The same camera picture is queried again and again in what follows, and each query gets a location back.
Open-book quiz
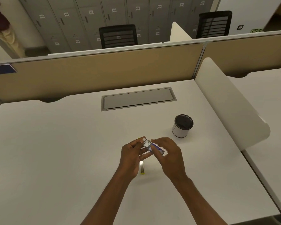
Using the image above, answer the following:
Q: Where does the person's left hand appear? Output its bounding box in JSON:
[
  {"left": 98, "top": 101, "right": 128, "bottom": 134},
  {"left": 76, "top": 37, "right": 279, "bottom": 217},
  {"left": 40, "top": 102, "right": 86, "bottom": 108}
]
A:
[{"left": 118, "top": 137, "right": 153, "bottom": 180}]

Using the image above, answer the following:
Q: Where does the person's right hand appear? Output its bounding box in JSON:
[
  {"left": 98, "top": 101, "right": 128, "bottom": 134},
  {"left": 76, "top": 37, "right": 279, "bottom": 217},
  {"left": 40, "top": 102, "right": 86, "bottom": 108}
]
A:
[{"left": 150, "top": 137, "right": 188, "bottom": 183}]

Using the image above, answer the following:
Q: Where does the small blue white packet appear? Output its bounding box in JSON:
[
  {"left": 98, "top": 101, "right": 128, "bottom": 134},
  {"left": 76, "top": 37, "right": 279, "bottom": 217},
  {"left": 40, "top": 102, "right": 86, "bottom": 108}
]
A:
[{"left": 142, "top": 138, "right": 165, "bottom": 155}]

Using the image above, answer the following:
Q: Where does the person's right forearm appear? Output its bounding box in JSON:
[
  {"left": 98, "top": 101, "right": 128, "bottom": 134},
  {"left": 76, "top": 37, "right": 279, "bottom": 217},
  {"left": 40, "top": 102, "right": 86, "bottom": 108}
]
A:
[{"left": 171, "top": 176, "right": 228, "bottom": 225}]

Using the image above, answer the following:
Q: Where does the person's left forearm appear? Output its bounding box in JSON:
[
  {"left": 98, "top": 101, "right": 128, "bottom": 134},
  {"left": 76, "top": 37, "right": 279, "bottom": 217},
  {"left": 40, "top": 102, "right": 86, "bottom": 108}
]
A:
[{"left": 80, "top": 171, "right": 135, "bottom": 225}]

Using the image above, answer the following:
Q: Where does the white cup with black inside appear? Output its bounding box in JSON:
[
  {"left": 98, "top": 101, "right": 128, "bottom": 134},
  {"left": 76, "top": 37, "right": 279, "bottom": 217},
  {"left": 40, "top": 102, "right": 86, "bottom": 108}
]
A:
[{"left": 172, "top": 114, "right": 194, "bottom": 138}]

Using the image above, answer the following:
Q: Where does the large white side divider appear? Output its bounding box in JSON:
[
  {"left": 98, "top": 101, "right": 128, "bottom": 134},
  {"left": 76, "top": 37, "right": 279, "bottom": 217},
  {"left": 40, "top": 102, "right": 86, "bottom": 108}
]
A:
[{"left": 195, "top": 57, "right": 271, "bottom": 152}]

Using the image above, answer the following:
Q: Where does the long beige desk partition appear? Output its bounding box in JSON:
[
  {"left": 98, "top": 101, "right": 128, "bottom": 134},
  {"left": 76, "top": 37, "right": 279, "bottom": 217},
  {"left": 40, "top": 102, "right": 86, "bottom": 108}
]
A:
[{"left": 0, "top": 42, "right": 205, "bottom": 103}]

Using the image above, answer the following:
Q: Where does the small white side divider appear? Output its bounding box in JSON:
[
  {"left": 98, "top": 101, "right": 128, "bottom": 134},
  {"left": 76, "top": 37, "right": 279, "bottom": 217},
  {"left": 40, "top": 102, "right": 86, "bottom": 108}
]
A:
[{"left": 170, "top": 22, "right": 194, "bottom": 43}]

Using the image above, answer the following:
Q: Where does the black mesh office chair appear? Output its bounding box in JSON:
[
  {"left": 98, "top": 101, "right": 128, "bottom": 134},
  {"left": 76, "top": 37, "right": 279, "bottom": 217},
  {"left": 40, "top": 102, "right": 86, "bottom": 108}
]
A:
[
  {"left": 99, "top": 24, "right": 139, "bottom": 49},
  {"left": 196, "top": 11, "right": 233, "bottom": 39}
]

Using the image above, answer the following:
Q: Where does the short beige desk partition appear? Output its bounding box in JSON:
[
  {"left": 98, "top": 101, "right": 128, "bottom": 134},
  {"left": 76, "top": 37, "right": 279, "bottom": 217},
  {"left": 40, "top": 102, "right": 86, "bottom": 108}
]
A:
[{"left": 202, "top": 30, "right": 281, "bottom": 78}]

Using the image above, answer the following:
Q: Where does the blue partition label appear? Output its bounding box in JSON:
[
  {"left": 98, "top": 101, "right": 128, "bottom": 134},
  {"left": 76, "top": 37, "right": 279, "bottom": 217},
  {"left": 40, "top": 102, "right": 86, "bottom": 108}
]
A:
[{"left": 0, "top": 64, "right": 18, "bottom": 76}]

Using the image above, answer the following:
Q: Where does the grey cable tray lid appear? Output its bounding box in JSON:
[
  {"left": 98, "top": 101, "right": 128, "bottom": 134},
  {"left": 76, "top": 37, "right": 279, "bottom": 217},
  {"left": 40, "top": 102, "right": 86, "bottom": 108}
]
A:
[{"left": 101, "top": 87, "right": 177, "bottom": 112}]

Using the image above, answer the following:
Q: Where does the wall of grey lockers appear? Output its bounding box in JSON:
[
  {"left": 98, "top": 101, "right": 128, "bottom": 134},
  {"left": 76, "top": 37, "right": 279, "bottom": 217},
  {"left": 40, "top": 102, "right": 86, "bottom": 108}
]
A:
[{"left": 17, "top": 0, "right": 222, "bottom": 54}]

